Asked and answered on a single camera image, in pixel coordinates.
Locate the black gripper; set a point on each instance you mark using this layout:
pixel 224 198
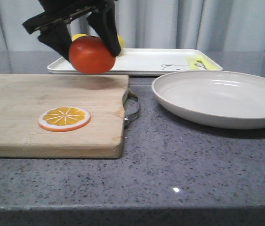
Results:
pixel 57 13

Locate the orange mandarin fruit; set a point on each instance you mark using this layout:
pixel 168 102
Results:
pixel 89 54

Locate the beige round plate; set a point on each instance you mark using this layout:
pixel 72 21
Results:
pixel 220 99

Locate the white bear-print tray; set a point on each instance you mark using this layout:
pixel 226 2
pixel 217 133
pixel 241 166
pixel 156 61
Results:
pixel 153 61

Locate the yellow lemon left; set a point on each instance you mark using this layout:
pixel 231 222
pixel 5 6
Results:
pixel 77 37

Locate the yellow lemon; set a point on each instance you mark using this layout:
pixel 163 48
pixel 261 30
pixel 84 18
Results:
pixel 121 41
pixel 77 37

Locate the yellow lemon right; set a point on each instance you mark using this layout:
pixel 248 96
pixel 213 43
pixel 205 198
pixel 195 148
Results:
pixel 121 41

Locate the fake orange slice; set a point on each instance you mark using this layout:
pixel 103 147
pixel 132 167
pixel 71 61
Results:
pixel 63 119

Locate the wooden cutting board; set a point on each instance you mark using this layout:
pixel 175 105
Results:
pixel 24 97

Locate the yellow plastic knife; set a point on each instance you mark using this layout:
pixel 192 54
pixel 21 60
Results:
pixel 193 64

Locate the yellow plastic fork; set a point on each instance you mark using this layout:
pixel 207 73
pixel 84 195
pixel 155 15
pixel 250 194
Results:
pixel 207 63

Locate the grey curtain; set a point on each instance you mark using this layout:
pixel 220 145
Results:
pixel 206 25

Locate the metal cutting board handle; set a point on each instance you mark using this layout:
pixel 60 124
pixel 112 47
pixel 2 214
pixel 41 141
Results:
pixel 131 106

